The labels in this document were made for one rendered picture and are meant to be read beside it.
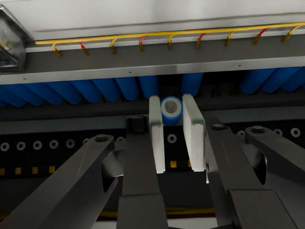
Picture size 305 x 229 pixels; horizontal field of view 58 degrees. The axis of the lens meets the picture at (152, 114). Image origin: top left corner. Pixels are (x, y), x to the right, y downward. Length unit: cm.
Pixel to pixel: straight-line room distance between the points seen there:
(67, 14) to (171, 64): 8
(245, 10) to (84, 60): 12
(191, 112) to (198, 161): 3
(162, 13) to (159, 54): 3
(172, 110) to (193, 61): 4
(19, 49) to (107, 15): 7
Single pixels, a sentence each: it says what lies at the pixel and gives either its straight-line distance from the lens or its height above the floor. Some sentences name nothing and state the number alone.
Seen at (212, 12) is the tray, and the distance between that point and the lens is 20.
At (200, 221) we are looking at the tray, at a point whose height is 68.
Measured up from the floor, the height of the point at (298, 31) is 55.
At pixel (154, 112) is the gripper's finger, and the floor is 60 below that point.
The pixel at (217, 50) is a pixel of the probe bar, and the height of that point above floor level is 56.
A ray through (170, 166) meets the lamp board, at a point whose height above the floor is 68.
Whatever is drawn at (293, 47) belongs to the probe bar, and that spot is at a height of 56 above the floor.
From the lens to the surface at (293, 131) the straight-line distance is 36.
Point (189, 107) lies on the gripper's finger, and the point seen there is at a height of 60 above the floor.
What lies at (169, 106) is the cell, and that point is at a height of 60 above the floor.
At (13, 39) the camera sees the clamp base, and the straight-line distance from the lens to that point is 21.
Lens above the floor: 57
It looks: 8 degrees up
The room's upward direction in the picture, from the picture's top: 176 degrees clockwise
